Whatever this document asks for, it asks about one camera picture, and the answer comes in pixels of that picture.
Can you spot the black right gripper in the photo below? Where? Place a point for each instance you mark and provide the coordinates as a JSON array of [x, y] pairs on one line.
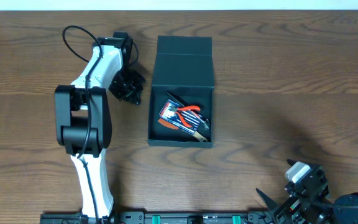
[[298, 207]]

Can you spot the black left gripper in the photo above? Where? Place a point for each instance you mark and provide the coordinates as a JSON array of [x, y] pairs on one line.
[[128, 88]]

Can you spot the orange handled pliers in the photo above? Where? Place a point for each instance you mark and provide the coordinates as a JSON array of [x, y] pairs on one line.
[[189, 116]]

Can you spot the blue clear screwdriver set case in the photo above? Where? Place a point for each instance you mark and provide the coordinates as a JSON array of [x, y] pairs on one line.
[[167, 113]]

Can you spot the orange scraper with wooden handle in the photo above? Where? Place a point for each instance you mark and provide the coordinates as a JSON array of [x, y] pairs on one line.
[[195, 134]]

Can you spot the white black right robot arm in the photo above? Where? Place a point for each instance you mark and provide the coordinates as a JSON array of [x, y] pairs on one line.
[[343, 210]]

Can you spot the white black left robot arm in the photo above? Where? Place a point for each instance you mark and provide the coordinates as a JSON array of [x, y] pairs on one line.
[[83, 119]]

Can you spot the black open gift box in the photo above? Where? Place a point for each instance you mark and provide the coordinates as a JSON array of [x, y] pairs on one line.
[[183, 70]]

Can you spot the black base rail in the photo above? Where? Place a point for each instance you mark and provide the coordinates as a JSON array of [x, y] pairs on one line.
[[161, 218]]

